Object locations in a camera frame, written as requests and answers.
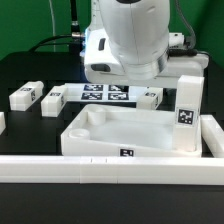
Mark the white desk top tray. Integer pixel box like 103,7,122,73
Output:
61,104,202,158

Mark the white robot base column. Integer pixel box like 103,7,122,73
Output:
80,0,103,57

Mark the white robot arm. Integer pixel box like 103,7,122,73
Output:
84,0,209,88

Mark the white front fence bar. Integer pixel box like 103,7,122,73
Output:
0,156,224,185

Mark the white fence bar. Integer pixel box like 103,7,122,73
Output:
0,156,224,185
200,115,224,158

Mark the white right fence bar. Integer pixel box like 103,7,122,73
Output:
200,115,224,158

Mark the white block at left edge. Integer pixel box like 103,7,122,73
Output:
0,112,6,135

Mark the white marker base plate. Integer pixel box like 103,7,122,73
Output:
65,83,147,102

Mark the black cable on base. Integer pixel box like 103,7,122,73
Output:
28,0,84,53

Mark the white thin cable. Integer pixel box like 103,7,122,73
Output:
48,0,57,53

